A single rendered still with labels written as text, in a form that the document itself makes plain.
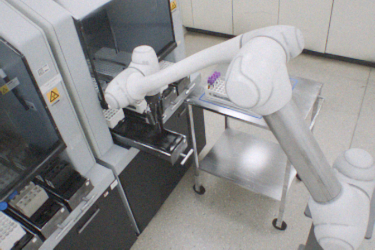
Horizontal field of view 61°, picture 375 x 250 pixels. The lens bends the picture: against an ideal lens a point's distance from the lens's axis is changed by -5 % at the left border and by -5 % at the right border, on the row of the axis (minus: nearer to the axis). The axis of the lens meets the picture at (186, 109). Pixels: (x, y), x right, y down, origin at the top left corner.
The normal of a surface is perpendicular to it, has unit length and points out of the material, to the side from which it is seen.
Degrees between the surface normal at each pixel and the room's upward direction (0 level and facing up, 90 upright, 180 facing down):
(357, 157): 6
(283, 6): 90
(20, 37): 29
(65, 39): 90
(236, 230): 0
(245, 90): 85
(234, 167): 0
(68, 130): 90
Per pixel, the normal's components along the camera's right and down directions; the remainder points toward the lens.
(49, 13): 0.33, -0.54
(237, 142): -0.10, -0.76
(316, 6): -0.53, 0.58
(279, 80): 0.63, 0.01
